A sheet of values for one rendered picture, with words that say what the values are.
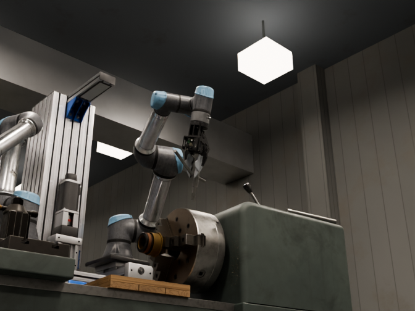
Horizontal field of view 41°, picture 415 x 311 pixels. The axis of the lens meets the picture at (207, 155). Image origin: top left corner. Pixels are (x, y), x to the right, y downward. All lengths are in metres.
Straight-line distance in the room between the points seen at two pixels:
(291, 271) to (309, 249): 0.15
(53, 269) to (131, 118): 4.93
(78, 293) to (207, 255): 0.53
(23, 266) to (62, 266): 0.11
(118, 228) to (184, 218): 0.67
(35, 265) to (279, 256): 0.96
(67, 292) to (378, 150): 5.19
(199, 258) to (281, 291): 0.34
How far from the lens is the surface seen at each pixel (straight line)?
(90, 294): 1.75
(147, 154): 2.48
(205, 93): 2.18
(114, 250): 2.69
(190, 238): 2.02
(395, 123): 6.52
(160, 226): 2.16
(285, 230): 2.23
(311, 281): 2.27
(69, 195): 2.72
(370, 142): 6.61
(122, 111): 6.44
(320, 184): 6.61
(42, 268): 1.64
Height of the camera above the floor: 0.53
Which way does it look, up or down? 24 degrees up
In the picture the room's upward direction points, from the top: straight up
